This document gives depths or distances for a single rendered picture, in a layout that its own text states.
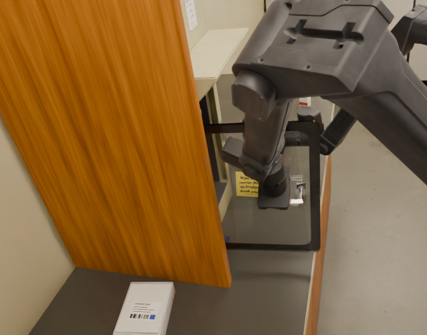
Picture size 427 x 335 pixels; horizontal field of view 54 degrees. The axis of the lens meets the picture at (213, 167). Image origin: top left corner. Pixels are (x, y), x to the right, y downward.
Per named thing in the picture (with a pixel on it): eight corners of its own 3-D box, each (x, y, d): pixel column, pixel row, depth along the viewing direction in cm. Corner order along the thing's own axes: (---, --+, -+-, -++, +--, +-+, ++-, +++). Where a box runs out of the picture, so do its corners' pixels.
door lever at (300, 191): (267, 195, 103) (266, 187, 102) (306, 195, 101) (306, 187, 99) (265, 209, 99) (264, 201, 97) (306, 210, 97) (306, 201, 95)
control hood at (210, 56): (173, 120, 95) (163, 79, 89) (213, 64, 120) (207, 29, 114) (221, 120, 91) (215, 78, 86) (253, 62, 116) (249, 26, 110)
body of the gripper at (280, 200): (258, 210, 91) (253, 195, 84) (261, 169, 95) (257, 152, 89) (288, 211, 89) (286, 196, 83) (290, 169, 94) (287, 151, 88)
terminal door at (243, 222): (209, 246, 119) (183, 124, 97) (320, 250, 112) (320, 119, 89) (209, 249, 118) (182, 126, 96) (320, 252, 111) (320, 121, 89)
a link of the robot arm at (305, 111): (326, 155, 128) (340, 141, 133) (323, 124, 122) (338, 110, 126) (293, 146, 136) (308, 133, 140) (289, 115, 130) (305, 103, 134)
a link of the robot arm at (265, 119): (277, 102, 37) (333, 6, 39) (221, 74, 38) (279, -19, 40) (261, 188, 79) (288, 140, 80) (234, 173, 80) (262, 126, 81)
